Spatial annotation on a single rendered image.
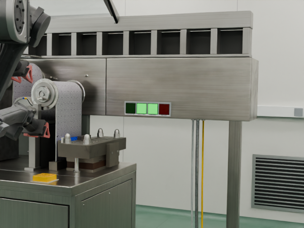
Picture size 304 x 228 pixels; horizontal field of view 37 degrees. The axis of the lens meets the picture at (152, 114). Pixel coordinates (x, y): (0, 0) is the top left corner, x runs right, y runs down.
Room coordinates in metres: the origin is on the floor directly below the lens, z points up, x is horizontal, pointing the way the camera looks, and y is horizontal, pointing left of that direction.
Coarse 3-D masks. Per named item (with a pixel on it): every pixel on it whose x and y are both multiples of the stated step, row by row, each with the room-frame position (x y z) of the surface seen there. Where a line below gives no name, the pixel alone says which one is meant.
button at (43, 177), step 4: (36, 176) 1.84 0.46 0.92; (40, 176) 1.84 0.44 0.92; (44, 176) 1.83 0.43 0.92; (48, 176) 1.84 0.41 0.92; (52, 176) 1.86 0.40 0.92; (56, 176) 1.89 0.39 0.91; (36, 180) 1.84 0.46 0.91; (40, 180) 1.84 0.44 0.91; (44, 180) 1.83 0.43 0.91; (48, 180) 1.83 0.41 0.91
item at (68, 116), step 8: (56, 104) 2.13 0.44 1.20; (64, 104) 2.19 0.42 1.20; (72, 104) 2.26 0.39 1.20; (80, 104) 2.33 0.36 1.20; (56, 112) 2.13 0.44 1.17; (64, 112) 2.19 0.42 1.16; (72, 112) 2.26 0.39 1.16; (80, 112) 2.34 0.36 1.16; (56, 120) 2.13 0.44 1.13; (64, 120) 2.19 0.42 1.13; (72, 120) 2.26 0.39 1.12; (80, 120) 2.34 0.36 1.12; (56, 128) 2.13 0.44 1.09; (64, 128) 2.19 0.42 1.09; (72, 128) 2.27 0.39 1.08; (80, 128) 2.34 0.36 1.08; (56, 136) 2.13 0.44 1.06; (64, 136) 2.19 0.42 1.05; (72, 136) 2.27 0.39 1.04
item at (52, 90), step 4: (40, 84) 2.14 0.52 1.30; (44, 84) 2.14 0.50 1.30; (48, 84) 2.13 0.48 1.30; (36, 88) 2.15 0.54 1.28; (48, 88) 2.13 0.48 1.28; (52, 88) 2.12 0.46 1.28; (52, 92) 2.12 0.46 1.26; (52, 96) 2.12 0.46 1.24; (36, 100) 2.15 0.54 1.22; (48, 100) 2.13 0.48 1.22; (52, 100) 2.12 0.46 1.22; (44, 104) 2.13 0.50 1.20; (48, 104) 2.13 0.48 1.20
